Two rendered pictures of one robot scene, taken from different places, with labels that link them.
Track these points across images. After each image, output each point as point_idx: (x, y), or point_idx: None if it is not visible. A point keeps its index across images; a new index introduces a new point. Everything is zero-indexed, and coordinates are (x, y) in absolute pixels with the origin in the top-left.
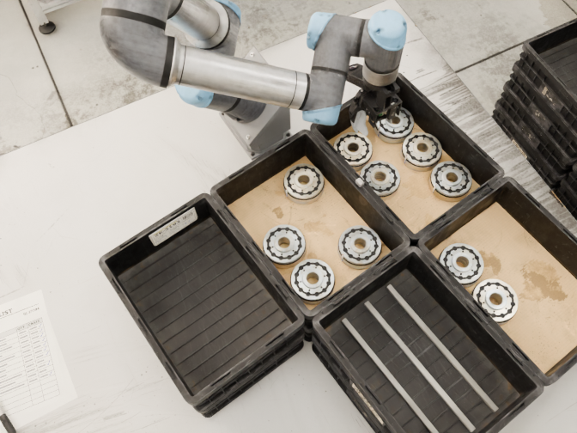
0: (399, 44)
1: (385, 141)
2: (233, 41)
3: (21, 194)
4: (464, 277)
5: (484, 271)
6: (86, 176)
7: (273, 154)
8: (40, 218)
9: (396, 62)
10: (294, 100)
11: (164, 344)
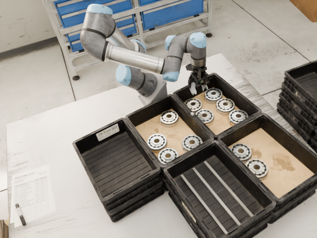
0: (203, 45)
1: (209, 102)
2: None
3: (48, 126)
4: (241, 157)
5: (253, 157)
6: (76, 120)
7: (154, 103)
8: (54, 136)
9: (203, 54)
10: (157, 68)
11: (96, 182)
